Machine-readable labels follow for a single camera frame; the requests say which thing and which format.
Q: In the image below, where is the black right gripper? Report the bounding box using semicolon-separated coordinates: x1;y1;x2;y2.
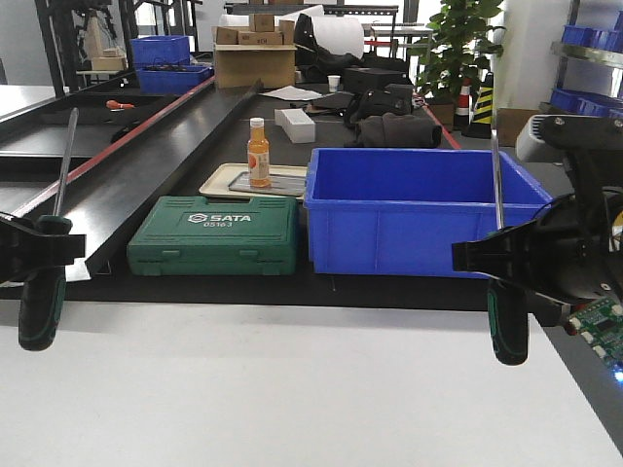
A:
452;116;622;304

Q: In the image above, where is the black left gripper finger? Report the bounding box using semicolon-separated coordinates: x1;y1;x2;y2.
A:
1;212;87;287

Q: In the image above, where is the green black screwdriver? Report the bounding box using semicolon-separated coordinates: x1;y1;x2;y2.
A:
487;128;529;366
18;108;79;351

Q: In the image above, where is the beige plastic tray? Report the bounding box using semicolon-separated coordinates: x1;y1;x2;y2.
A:
199;162;310;200

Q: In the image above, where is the grey metal tray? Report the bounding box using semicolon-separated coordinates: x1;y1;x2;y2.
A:
227;170;308;197

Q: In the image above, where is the green circuit board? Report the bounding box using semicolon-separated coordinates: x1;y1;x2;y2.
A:
567;298;622;386

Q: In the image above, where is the black conveyor belt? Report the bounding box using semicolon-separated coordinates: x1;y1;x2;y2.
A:
1;85;488;311

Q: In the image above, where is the brown cardboard box on floor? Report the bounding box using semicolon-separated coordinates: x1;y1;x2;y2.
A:
496;108;539;147

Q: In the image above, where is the yellow black traffic cone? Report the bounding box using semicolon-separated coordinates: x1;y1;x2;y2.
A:
461;72;495;139

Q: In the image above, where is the green SATA tool case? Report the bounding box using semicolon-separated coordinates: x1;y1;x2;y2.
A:
127;196;299;276

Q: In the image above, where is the red white traffic cone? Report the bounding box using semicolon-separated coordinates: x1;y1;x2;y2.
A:
453;78;471;130

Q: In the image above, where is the large blue plastic bin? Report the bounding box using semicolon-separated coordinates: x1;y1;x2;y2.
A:
303;147;556;279

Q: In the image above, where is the dark grey cloth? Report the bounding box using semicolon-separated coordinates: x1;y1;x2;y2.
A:
345;113;442;149

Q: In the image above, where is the black bag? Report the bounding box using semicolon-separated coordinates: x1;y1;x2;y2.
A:
343;84;414;129

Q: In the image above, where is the metal shelf rack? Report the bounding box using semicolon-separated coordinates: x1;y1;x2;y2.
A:
539;1;622;117

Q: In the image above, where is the green potted plant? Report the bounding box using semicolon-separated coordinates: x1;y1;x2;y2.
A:
411;0;503;103

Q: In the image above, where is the blue bin far left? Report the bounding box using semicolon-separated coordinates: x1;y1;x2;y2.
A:
130;35;191;68

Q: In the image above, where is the orange juice bottle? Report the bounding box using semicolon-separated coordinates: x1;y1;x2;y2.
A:
247;118;272;188

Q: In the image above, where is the white paper cup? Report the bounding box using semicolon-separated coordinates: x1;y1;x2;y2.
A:
327;75;341;92

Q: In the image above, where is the white rectangular box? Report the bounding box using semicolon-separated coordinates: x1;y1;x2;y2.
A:
275;108;315;144

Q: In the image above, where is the large cardboard box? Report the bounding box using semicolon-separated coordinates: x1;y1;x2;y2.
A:
214;45;296;89

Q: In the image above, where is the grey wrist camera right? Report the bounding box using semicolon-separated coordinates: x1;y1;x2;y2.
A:
515;114;564;163

